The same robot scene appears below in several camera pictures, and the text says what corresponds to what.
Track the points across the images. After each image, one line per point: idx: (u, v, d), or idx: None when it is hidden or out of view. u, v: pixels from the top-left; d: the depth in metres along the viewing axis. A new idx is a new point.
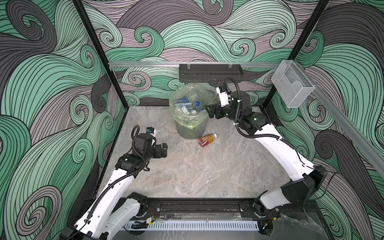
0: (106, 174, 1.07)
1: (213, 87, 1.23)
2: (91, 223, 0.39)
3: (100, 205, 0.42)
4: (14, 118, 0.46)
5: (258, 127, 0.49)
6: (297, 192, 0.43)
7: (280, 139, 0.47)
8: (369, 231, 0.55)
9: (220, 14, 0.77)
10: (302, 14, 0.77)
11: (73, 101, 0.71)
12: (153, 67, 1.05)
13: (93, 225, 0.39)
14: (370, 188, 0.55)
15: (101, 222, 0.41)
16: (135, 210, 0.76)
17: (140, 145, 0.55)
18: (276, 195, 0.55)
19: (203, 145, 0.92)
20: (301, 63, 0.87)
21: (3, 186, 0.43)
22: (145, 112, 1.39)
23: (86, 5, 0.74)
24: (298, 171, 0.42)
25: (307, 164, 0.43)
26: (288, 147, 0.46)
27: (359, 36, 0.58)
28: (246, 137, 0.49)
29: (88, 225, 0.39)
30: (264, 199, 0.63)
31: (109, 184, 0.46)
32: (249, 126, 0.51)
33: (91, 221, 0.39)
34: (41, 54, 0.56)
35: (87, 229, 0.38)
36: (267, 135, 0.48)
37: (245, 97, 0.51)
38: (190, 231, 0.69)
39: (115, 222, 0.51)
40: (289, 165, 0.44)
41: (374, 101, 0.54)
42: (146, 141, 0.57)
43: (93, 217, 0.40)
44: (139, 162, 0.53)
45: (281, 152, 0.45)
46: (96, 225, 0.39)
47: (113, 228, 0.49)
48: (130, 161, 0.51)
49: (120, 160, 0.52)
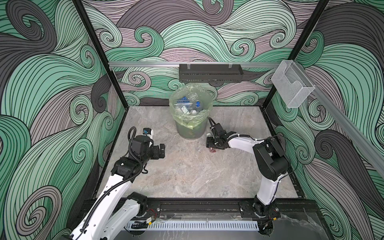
0: (106, 174, 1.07)
1: (213, 87, 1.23)
2: (87, 232, 0.39)
3: (96, 213, 0.41)
4: (13, 118, 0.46)
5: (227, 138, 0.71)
6: (264, 165, 0.51)
7: (237, 135, 0.70)
8: (369, 231, 0.55)
9: (220, 14, 0.77)
10: (301, 14, 0.77)
11: (73, 101, 0.71)
12: (153, 66, 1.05)
13: (89, 234, 0.38)
14: (370, 188, 0.55)
15: (97, 231, 0.40)
16: (134, 211, 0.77)
17: (136, 148, 0.54)
18: (263, 182, 0.59)
19: (211, 150, 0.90)
20: (301, 63, 0.87)
21: (3, 186, 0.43)
22: (145, 112, 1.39)
23: (87, 5, 0.74)
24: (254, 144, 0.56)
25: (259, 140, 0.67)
26: (245, 137, 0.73)
27: (359, 36, 0.58)
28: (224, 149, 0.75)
29: (84, 235, 0.38)
30: (260, 195, 0.65)
31: (105, 191, 0.45)
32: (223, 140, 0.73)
33: (87, 230, 0.39)
34: (41, 54, 0.56)
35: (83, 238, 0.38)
36: (232, 137, 0.69)
37: (217, 125, 0.79)
38: (190, 231, 0.69)
39: (114, 226, 0.50)
40: (249, 146, 0.58)
41: (373, 102, 0.54)
42: (143, 144, 0.55)
43: (90, 226, 0.39)
44: (136, 166, 0.51)
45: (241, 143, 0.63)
46: (93, 234, 0.39)
47: (112, 232, 0.49)
48: (126, 166, 0.50)
49: (117, 165, 0.50)
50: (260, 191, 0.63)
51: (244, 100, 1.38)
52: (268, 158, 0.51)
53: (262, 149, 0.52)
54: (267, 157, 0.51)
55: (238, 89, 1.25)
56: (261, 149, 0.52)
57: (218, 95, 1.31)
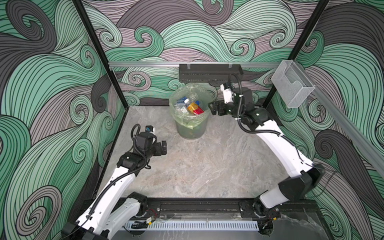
0: (106, 174, 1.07)
1: (213, 87, 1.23)
2: (93, 219, 0.39)
3: (101, 201, 0.42)
4: (14, 118, 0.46)
5: (260, 124, 0.49)
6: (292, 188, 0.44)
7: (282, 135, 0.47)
8: (369, 231, 0.55)
9: (220, 14, 0.77)
10: (301, 14, 0.77)
11: (73, 101, 0.71)
12: (153, 67, 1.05)
13: (95, 221, 0.39)
14: (370, 188, 0.55)
15: (102, 218, 0.41)
16: (135, 209, 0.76)
17: (140, 143, 0.56)
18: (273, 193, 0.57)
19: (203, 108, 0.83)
20: (301, 63, 0.87)
21: (3, 186, 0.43)
22: (145, 112, 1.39)
23: (87, 5, 0.74)
24: (297, 167, 0.42)
25: (306, 161, 0.43)
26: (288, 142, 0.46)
27: (358, 36, 0.58)
28: (247, 132, 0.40)
29: (89, 221, 0.39)
30: (264, 197, 0.63)
31: (111, 181, 0.47)
32: (251, 121, 0.51)
33: (93, 217, 0.40)
34: (41, 54, 0.56)
35: (88, 225, 0.39)
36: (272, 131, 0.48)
37: (247, 91, 0.52)
38: (190, 231, 0.69)
39: (115, 221, 0.50)
40: (288, 162, 0.45)
41: (373, 101, 0.54)
42: (147, 140, 0.58)
43: (95, 214, 0.40)
44: (140, 161, 0.53)
45: (279, 149, 0.46)
46: (98, 221, 0.40)
47: (114, 226, 0.49)
48: (131, 160, 0.52)
49: (122, 158, 0.52)
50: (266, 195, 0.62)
51: None
52: (305, 188, 0.40)
53: (305, 175, 0.41)
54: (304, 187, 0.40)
55: None
56: (305, 177, 0.41)
57: (218, 95, 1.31)
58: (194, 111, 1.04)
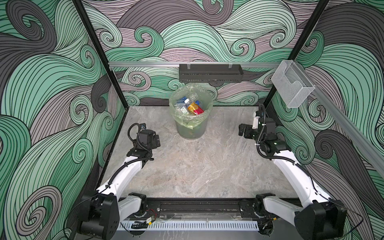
0: (106, 174, 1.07)
1: (213, 87, 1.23)
2: (112, 188, 0.44)
3: (117, 177, 0.48)
4: (13, 118, 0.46)
5: (276, 151, 0.54)
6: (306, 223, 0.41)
7: (296, 164, 0.49)
8: (369, 231, 0.55)
9: (220, 14, 0.77)
10: (302, 14, 0.77)
11: (73, 101, 0.71)
12: (153, 67, 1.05)
13: (113, 189, 0.44)
14: (370, 188, 0.55)
15: (119, 188, 0.45)
16: (137, 205, 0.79)
17: (143, 140, 0.64)
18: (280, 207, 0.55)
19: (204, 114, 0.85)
20: (301, 63, 0.87)
21: (3, 186, 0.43)
22: (145, 112, 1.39)
23: (87, 5, 0.74)
24: (310, 196, 0.42)
25: (320, 192, 0.42)
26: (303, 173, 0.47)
27: (359, 36, 0.58)
28: (263, 156, 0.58)
29: (109, 189, 0.44)
30: (266, 200, 0.64)
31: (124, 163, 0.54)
32: (268, 149, 0.56)
33: (111, 186, 0.45)
34: (41, 54, 0.56)
35: (108, 191, 0.43)
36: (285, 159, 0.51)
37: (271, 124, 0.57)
38: (190, 231, 0.69)
39: (123, 206, 0.52)
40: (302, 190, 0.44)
41: (373, 101, 0.54)
42: (148, 136, 0.66)
43: (113, 185, 0.45)
44: (145, 153, 0.61)
45: (295, 176, 0.47)
46: (116, 189, 0.44)
47: (122, 210, 0.51)
48: (138, 152, 0.61)
49: (131, 151, 0.61)
50: (271, 201, 0.61)
51: (244, 100, 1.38)
52: (320, 223, 0.38)
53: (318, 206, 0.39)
54: (320, 219, 0.37)
55: (239, 89, 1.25)
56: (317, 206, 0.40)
57: (218, 95, 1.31)
58: (195, 111, 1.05)
